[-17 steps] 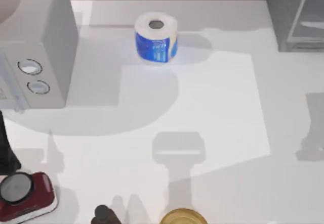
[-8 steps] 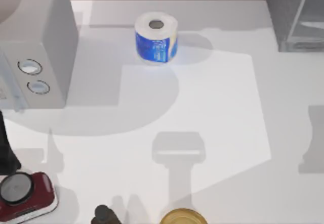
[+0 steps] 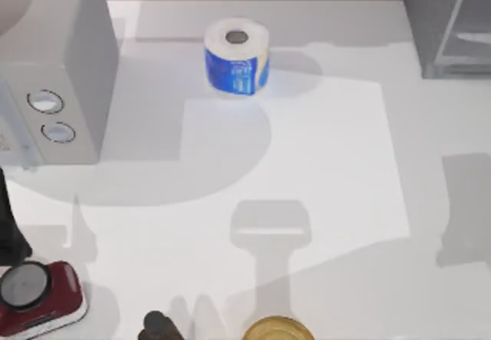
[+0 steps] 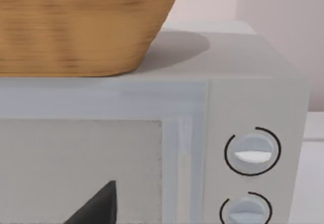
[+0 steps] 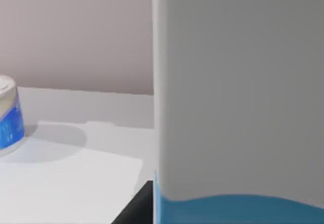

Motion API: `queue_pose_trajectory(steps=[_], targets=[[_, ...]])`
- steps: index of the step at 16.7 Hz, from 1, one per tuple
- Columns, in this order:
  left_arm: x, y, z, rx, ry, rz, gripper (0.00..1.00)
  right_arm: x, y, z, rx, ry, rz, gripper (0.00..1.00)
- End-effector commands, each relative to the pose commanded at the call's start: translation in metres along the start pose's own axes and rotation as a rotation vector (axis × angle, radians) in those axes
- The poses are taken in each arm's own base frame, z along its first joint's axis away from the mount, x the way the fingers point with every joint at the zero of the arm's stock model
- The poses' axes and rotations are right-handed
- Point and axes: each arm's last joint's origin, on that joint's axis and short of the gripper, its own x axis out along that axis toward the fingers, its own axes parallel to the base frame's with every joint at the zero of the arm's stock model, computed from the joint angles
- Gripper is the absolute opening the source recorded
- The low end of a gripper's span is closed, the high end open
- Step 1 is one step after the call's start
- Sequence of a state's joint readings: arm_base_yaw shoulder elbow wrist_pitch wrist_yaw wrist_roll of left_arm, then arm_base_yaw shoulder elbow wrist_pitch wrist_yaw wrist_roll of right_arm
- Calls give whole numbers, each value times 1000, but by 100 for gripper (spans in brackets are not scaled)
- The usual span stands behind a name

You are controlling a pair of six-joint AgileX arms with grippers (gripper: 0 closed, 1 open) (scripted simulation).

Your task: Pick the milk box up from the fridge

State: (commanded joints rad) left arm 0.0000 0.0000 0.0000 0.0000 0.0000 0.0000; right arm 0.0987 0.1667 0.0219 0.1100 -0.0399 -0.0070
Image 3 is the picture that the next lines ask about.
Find toilet paper roll blue wrapper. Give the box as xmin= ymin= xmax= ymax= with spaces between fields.
xmin=203 ymin=17 xmax=271 ymax=97

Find pale microwave oven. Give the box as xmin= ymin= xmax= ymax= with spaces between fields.
xmin=0 ymin=0 xmax=120 ymax=170

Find round microwave knob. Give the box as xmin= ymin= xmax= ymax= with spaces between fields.
xmin=26 ymin=89 xmax=64 ymax=114
xmin=41 ymin=121 xmax=77 ymax=143

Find dark brown object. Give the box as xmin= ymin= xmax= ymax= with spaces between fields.
xmin=137 ymin=310 xmax=186 ymax=340

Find red and white kitchen scale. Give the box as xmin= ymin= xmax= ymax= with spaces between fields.
xmin=0 ymin=259 xmax=89 ymax=340

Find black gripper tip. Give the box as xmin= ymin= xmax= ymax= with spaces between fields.
xmin=0 ymin=166 xmax=34 ymax=269

